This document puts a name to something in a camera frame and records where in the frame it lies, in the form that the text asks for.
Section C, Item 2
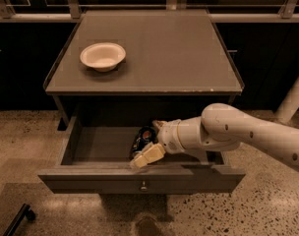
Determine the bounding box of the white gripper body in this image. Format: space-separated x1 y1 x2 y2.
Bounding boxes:
157 117 205 154

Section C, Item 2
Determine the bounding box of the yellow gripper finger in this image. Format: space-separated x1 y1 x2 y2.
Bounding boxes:
152 120 166 130
130 143 165 169

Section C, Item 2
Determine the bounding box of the blue pepsi can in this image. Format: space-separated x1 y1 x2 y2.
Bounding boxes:
130 126 156 159

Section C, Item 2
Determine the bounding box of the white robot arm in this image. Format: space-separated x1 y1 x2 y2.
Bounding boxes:
130 103 299 172

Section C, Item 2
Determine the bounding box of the small metal drawer knob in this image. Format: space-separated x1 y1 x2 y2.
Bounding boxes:
140 181 149 192

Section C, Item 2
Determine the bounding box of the open grey top drawer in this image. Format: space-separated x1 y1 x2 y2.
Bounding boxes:
38 116 245 194

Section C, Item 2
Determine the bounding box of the grey cabinet counter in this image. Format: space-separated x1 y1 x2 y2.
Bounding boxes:
44 10 244 125

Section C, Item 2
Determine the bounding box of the white paper bowl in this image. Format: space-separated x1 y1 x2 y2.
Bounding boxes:
80 42 126 72

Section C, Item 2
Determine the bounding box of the black wheeled base leg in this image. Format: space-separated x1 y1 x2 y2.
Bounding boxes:
3 204 36 236

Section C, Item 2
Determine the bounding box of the metal railing frame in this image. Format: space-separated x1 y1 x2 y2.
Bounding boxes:
0 0 299 23

